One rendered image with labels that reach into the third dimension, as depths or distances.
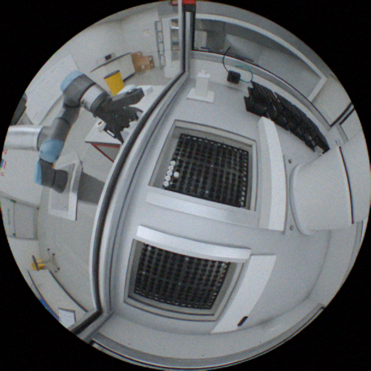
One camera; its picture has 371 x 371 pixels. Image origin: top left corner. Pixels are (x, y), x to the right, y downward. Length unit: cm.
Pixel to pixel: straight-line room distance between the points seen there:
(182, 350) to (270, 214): 41
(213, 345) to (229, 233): 36
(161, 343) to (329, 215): 49
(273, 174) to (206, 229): 19
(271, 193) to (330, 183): 15
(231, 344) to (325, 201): 44
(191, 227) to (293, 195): 26
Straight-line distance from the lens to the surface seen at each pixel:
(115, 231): 24
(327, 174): 30
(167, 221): 21
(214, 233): 22
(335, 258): 77
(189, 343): 42
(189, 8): 53
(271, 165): 28
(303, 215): 34
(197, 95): 42
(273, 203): 25
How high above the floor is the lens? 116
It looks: 75 degrees down
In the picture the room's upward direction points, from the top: 1 degrees clockwise
